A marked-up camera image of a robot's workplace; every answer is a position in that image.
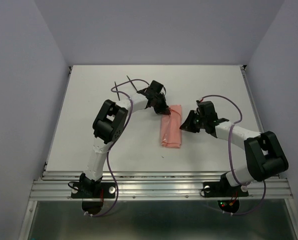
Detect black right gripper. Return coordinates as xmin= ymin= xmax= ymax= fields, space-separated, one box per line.
xmin=178 ymin=110 xmax=206 ymax=133

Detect pink satin napkin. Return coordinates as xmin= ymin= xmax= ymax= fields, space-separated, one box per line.
xmin=160 ymin=105 xmax=182 ymax=149

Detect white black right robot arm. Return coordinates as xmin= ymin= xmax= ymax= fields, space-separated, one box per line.
xmin=180 ymin=101 xmax=289 ymax=195

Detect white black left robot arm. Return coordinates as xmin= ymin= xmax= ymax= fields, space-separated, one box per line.
xmin=79 ymin=80 xmax=171 ymax=197

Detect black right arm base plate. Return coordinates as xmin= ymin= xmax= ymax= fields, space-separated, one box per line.
xmin=200 ymin=181 xmax=249 ymax=198

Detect aluminium frame rail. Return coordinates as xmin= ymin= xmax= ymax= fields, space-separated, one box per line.
xmin=29 ymin=171 xmax=293 ymax=201

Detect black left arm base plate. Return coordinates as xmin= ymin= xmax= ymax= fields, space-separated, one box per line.
xmin=68 ymin=181 xmax=116 ymax=199

